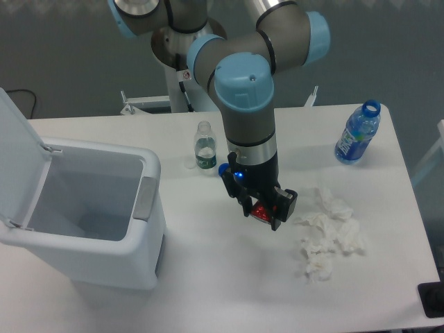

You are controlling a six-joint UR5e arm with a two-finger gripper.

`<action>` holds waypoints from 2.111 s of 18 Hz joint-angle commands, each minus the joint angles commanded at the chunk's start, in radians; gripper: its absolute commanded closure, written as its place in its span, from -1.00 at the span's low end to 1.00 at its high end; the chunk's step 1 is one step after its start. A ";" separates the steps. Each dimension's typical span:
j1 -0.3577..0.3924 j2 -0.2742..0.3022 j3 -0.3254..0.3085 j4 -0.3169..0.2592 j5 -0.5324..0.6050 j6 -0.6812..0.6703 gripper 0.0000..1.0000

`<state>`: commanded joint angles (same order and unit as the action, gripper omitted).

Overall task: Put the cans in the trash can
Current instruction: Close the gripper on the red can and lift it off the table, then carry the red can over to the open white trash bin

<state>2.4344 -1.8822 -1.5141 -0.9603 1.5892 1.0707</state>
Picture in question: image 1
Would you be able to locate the blue plastic water bottle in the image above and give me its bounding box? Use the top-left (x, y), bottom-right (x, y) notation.
top-left (334, 99), bottom-right (381, 165)

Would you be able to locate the white trash can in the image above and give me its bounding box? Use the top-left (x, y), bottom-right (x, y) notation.
top-left (1, 138), bottom-right (166, 290)

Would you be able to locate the crumpled white tissue lower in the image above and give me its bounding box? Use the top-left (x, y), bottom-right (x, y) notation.
top-left (300, 237), bottom-right (335, 282)

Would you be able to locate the crumpled white tissue upper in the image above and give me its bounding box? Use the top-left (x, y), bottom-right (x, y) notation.
top-left (316, 187), bottom-right (354, 221)

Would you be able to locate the red drink can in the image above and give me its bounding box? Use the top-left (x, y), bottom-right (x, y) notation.
top-left (249, 201), bottom-right (276, 230)

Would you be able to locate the clear empty plastic bottle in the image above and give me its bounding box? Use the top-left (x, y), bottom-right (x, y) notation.
top-left (194, 121), bottom-right (216, 176)

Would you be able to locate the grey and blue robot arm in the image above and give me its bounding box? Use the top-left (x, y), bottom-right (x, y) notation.
top-left (108, 1), bottom-right (331, 230)

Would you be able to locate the crumpled white tissue right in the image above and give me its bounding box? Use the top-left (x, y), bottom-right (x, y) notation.
top-left (337, 219), bottom-right (366, 255)

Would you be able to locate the crumpled white tissue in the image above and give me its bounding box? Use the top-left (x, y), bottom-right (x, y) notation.
top-left (316, 187), bottom-right (354, 221)
top-left (337, 219), bottom-right (366, 255)
top-left (300, 237), bottom-right (335, 282)

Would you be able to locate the white trash can lid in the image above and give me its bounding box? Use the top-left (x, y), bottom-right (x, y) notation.
top-left (1, 90), bottom-right (52, 228)

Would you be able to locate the white frame at right edge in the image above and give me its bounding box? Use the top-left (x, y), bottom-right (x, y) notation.
top-left (411, 119), bottom-right (443, 188)

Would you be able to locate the black cable on floor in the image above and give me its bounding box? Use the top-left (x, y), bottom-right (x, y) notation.
top-left (4, 89), bottom-right (37, 111)

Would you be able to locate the black device at table edge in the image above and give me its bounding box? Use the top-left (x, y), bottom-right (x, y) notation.
top-left (418, 282), bottom-right (443, 318)

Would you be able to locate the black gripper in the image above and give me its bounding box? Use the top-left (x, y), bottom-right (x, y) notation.
top-left (218, 152), bottom-right (298, 231)

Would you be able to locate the white bottle cap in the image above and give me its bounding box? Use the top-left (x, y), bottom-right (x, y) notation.
top-left (184, 160), bottom-right (196, 169)

